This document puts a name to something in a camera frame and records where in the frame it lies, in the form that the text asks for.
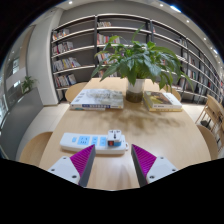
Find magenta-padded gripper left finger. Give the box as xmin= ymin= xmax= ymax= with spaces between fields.
xmin=47 ymin=144 xmax=97 ymax=188

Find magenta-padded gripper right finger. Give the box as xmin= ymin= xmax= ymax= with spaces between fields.
xmin=130 ymin=143 xmax=178 ymax=188

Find white charger block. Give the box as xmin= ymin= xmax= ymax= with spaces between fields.
xmin=106 ymin=129 xmax=123 ymax=148

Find white power strip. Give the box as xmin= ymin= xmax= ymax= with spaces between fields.
xmin=59 ymin=132 xmax=130 ymax=155

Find round-backed wooden chair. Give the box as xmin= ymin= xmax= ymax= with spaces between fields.
xmin=196 ymin=124 xmax=219 ymax=161
xmin=64 ymin=81 xmax=89 ymax=103
xmin=165 ymin=87 xmax=182 ymax=102
xmin=18 ymin=131 xmax=54 ymax=167

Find yellow-edged picture book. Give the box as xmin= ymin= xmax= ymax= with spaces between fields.
xmin=142 ymin=90 xmax=184 ymax=113

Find large white grey book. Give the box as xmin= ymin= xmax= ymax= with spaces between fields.
xmin=69 ymin=88 xmax=125 ymax=111

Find small green floor plant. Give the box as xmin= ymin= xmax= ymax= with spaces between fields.
xmin=20 ymin=75 xmax=38 ymax=94

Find green potted plant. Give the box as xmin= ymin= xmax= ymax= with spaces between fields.
xmin=91 ymin=26 xmax=194 ymax=104

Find grey shelf unit with books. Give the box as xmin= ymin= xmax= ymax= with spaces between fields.
xmin=50 ymin=13 xmax=224 ymax=104

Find group of ceiling lights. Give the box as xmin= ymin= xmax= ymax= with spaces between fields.
xmin=68 ymin=0 xmax=219 ymax=54

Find group of wooden frame chairs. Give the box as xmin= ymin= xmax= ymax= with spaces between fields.
xmin=195 ymin=94 xmax=224 ymax=158

